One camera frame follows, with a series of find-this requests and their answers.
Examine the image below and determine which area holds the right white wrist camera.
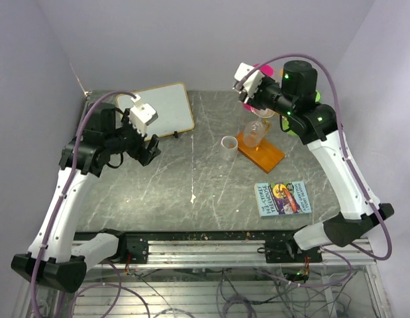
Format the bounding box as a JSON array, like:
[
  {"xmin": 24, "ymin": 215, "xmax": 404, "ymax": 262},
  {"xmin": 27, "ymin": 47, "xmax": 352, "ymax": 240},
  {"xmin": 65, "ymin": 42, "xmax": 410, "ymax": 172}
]
[{"xmin": 233, "ymin": 62, "xmax": 265, "ymax": 103}]

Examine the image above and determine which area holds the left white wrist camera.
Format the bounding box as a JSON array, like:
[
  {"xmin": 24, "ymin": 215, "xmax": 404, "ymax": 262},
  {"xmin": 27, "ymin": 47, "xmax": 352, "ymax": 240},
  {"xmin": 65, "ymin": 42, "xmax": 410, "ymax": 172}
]
[{"xmin": 129, "ymin": 94, "xmax": 158, "ymax": 136}]

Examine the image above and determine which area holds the pink plastic goblet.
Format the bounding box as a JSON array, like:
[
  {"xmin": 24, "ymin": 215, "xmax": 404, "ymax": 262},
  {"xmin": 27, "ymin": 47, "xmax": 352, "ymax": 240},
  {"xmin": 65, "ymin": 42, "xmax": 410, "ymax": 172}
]
[{"xmin": 242, "ymin": 65, "xmax": 275, "ymax": 112}]

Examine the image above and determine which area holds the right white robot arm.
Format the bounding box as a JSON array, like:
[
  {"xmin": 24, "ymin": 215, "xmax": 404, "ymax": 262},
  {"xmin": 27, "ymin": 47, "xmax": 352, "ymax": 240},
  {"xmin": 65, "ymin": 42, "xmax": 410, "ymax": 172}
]
[{"xmin": 244, "ymin": 60, "xmax": 394, "ymax": 262}]

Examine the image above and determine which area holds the green plastic goblet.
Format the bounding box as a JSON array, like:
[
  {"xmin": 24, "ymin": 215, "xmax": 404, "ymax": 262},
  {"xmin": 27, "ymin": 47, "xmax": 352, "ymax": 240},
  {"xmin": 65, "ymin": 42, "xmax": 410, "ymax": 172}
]
[{"xmin": 279, "ymin": 90, "xmax": 321, "ymax": 136}]

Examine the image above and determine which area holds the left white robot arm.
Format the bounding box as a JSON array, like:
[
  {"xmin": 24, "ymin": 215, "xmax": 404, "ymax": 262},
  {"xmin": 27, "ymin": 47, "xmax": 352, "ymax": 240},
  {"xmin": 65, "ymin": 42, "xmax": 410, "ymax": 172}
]
[{"xmin": 11, "ymin": 102, "xmax": 160, "ymax": 293}]

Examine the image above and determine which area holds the gold wire glass rack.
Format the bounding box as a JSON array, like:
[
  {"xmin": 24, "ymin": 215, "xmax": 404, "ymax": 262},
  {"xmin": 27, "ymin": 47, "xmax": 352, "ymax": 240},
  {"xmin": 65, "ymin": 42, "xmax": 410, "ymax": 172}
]
[{"xmin": 255, "ymin": 113, "xmax": 274, "ymax": 150}]

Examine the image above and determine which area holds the treehouse story book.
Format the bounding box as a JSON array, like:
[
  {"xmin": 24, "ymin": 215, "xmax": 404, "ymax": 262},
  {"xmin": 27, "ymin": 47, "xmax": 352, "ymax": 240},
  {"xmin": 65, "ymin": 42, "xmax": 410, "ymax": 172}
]
[{"xmin": 254, "ymin": 181, "xmax": 312, "ymax": 218}]

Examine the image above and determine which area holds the aluminium mounting rail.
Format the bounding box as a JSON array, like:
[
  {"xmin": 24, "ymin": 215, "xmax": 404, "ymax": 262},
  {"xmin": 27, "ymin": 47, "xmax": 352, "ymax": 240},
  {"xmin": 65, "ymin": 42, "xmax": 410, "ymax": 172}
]
[{"xmin": 126, "ymin": 230, "xmax": 374, "ymax": 268}]

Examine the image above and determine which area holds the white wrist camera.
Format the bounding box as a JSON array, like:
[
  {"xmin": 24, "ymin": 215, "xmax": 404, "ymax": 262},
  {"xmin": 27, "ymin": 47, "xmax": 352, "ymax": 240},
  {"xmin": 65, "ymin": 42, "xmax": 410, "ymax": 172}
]
[
  {"xmin": 233, "ymin": 62, "xmax": 265, "ymax": 103},
  {"xmin": 129, "ymin": 94, "xmax": 158, "ymax": 136}
]

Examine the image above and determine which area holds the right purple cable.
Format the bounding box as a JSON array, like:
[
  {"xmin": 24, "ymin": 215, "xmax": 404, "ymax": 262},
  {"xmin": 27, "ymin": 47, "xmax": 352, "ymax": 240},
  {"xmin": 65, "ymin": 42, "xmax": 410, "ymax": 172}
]
[{"xmin": 236, "ymin": 53, "xmax": 393, "ymax": 288}]

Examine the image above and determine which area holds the clear round wine glass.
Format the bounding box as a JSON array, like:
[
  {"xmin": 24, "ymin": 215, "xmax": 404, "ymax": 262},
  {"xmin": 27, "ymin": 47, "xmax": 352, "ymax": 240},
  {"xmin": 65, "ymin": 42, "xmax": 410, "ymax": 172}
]
[{"xmin": 243, "ymin": 108, "xmax": 275, "ymax": 148}]

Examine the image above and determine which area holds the wooden rack base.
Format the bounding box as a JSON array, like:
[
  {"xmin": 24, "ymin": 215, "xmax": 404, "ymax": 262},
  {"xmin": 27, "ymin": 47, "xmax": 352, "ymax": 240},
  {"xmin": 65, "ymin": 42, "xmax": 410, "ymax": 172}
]
[{"xmin": 236, "ymin": 132, "xmax": 285, "ymax": 174}]

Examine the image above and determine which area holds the purple cable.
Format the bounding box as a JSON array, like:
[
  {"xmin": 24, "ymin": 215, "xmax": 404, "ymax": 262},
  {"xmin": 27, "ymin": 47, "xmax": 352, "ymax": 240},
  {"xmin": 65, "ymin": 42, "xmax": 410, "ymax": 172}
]
[
  {"xmin": 236, "ymin": 53, "xmax": 393, "ymax": 288},
  {"xmin": 29, "ymin": 91, "xmax": 149, "ymax": 318}
]

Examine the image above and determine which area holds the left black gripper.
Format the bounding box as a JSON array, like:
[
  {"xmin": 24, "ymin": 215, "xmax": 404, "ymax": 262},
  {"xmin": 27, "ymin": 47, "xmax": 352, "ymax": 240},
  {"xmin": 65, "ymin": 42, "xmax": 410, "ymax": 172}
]
[{"xmin": 105, "ymin": 108, "xmax": 161, "ymax": 166}]

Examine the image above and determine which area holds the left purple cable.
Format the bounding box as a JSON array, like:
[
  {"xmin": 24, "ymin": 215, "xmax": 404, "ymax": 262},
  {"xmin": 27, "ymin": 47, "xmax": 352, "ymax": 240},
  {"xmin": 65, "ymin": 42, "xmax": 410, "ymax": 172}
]
[{"xmin": 29, "ymin": 91, "xmax": 149, "ymax": 318}]

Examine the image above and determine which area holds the yellow framed whiteboard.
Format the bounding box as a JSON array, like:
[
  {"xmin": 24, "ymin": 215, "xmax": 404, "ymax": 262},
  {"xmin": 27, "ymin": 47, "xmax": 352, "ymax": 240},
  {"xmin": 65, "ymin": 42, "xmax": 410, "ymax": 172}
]
[{"xmin": 134, "ymin": 82, "xmax": 195, "ymax": 141}]

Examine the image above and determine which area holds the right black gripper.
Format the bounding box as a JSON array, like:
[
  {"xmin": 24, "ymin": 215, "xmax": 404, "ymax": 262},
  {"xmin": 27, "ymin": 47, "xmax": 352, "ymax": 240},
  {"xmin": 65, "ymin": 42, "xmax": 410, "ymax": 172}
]
[{"xmin": 240, "ymin": 75, "xmax": 297, "ymax": 118}]

